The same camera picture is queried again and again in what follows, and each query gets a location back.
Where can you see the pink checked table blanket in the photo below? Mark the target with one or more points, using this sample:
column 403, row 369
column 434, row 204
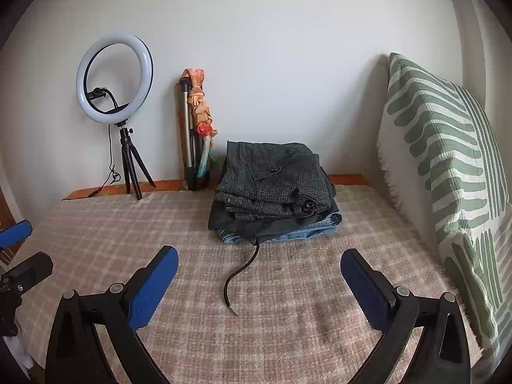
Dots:
column 280, row 328

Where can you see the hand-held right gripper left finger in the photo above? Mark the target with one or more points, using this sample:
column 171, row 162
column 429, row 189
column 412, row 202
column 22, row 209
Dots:
column 154, row 288

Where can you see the small black tripod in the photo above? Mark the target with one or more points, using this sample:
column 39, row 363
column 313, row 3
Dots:
column 127, row 156

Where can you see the black phone holder clamp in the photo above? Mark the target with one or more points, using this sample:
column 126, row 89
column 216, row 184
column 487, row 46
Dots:
column 98, row 92

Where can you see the folded tripod with orange cloth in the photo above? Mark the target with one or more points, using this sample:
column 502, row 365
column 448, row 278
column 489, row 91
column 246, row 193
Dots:
column 198, row 104

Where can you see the folded silver tripod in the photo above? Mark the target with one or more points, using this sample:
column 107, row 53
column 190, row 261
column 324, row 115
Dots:
column 187, row 128

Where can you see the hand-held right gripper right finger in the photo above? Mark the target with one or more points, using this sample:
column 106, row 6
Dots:
column 368, row 288

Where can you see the folded blue jeans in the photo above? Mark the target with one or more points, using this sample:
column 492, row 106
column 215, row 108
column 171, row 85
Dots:
column 312, row 230

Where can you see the green and white patterned cushion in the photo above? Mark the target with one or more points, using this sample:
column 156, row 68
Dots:
column 440, row 136

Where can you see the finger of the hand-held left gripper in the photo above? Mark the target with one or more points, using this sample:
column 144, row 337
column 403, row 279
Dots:
column 16, row 232
column 30, row 268

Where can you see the grey checked pants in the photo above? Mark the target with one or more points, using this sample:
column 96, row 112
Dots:
column 272, row 184

